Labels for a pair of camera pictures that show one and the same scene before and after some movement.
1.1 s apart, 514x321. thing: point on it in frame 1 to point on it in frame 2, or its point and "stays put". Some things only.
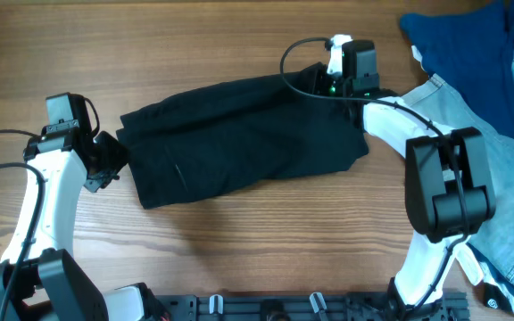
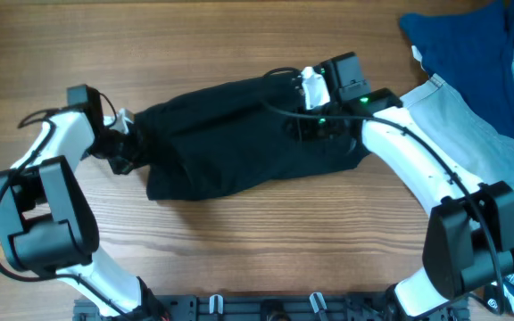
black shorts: x=200 y=144 stays put
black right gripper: x=319 y=73 to x=302 y=128
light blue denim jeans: x=510 y=251 stays put
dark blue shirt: x=471 y=50 stays put
